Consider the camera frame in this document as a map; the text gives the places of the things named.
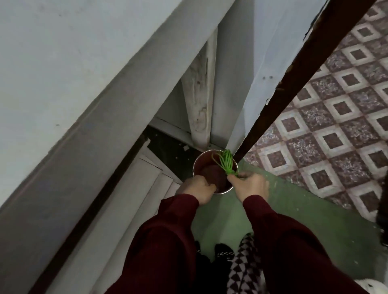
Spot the round red metal-rimmed bin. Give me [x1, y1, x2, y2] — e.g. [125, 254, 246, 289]
[193, 149, 238, 196]

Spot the dark wooden door frame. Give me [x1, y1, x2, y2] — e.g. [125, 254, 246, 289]
[233, 0, 365, 163]

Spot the person's left forearm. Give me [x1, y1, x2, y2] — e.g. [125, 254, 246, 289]
[106, 193, 201, 294]

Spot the person's right forearm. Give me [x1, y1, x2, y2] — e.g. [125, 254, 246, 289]
[242, 194, 369, 294]

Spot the person's right hand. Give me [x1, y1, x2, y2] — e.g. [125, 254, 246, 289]
[227, 171, 270, 204]

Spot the green shoelace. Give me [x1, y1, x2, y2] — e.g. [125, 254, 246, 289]
[216, 148, 241, 178]

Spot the white rounded object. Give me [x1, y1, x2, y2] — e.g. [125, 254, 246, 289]
[353, 277, 388, 294]

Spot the person's left hand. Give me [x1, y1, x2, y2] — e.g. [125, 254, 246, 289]
[176, 175, 217, 206]

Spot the person's checkered trouser leg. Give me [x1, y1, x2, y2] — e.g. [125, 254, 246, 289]
[227, 233, 268, 294]

